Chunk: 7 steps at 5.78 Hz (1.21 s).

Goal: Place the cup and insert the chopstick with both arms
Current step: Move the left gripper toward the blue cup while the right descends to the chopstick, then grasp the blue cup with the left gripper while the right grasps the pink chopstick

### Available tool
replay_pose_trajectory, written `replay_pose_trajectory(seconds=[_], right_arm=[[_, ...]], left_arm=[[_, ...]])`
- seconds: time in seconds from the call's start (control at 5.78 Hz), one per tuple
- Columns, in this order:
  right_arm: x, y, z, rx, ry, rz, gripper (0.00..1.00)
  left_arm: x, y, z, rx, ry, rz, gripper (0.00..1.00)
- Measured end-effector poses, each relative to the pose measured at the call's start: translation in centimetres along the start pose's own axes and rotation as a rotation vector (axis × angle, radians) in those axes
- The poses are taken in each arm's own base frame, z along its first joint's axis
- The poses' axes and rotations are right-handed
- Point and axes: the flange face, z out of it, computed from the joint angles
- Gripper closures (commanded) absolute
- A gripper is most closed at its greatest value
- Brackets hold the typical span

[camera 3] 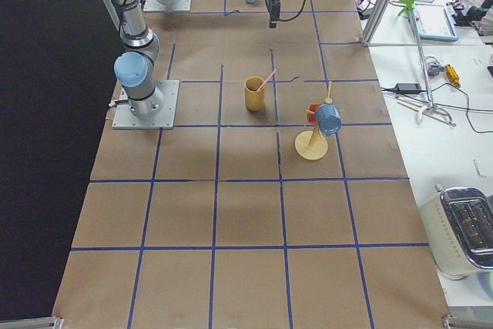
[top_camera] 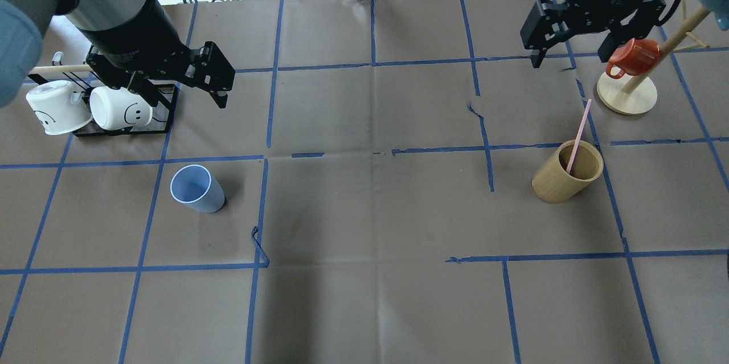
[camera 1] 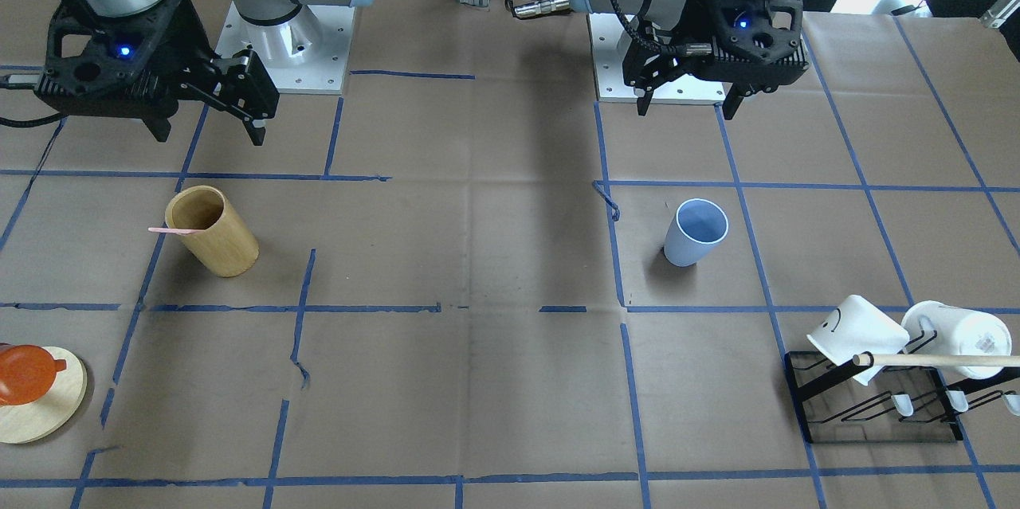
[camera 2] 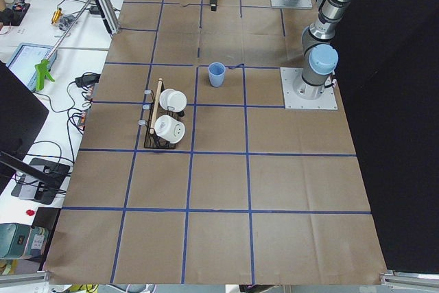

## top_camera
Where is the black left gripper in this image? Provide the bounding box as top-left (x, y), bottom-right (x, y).
top-left (67, 0), bottom-right (235, 111)

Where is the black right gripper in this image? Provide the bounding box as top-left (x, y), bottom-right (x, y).
top-left (520, 0), bottom-right (666, 68)

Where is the pink chopstick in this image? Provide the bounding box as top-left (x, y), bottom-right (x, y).
top-left (566, 99), bottom-right (593, 175)

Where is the light blue plastic cup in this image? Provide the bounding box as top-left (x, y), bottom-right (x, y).
top-left (169, 164), bottom-right (226, 213)

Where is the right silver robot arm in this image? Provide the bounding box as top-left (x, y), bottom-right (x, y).
top-left (520, 0), bottom-right (727, 68)

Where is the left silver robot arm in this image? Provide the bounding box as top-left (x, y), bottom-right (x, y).
top-left (1, 0), bottom-right (235, 109)

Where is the bamboo chopstick holder cup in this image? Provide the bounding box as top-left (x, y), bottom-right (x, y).
top-left (531, 139), bottom-right (604, 204)

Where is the orange red mug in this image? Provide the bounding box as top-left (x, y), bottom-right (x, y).
top-left (605, 39), bottom-right (661, 79)

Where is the white smiley mug rear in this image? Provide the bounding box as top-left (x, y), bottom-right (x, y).
top-left (89, 87), bottom-right (153, 130)

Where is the white smiley mug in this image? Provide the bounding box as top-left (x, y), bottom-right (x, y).
top-left (89, 87), bottom-right (153, 130)
top-left (26, 80), bottom-right (93, 136)

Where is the wooden mug tree stand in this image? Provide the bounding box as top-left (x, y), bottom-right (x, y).
top-left (596, 4), bottom-right (711, 116)

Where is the white smiley mug front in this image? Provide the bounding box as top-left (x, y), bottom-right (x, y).
top-left (26, 80), bottom-right (93, 136)

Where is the brown paper table mat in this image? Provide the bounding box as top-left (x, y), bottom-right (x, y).
top-left (2, 0), bottom-right (727, 363)

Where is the black wire cup rack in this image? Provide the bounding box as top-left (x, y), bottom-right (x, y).
top-left (26, 52), bottom-right (178, 137)

